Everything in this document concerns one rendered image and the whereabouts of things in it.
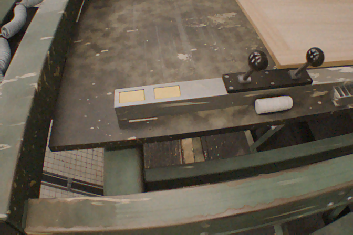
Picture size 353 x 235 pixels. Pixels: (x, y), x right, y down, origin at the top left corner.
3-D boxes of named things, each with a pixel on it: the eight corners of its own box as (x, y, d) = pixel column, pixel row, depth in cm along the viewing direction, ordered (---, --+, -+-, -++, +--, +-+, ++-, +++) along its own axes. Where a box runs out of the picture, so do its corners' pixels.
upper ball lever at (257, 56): (252, 89, 59) (274, 66, 46) (235, 91, 59) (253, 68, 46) (248, 72, 60) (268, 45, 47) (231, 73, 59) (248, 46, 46)
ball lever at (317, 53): (301, 84, 60) (330, 62, 47) (286, 85, 59) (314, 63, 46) (297, 67, 60) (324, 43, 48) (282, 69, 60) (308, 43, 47)
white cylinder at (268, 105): (257, 117, 58) (291, 111, 58) (260, 107, 56) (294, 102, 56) (253, 106, 60) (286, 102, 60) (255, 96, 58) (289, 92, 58)
